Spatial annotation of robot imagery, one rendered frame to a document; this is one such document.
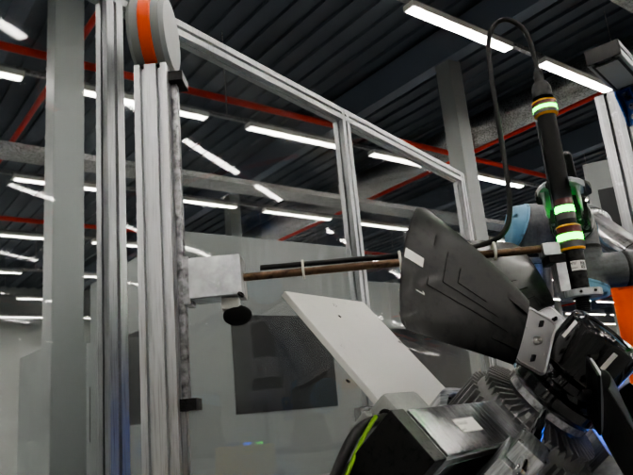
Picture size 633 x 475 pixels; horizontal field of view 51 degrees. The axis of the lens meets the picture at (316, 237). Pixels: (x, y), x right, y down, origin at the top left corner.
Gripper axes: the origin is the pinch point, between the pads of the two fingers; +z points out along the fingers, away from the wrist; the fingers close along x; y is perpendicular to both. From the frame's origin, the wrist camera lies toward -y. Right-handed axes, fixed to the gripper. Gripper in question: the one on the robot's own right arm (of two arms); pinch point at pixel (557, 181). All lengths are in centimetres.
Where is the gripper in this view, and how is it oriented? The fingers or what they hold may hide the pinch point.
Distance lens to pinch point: 124.1
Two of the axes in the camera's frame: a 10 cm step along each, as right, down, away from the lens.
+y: 0.9, 9.6, -2.6
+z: -4.5, -2.0, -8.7
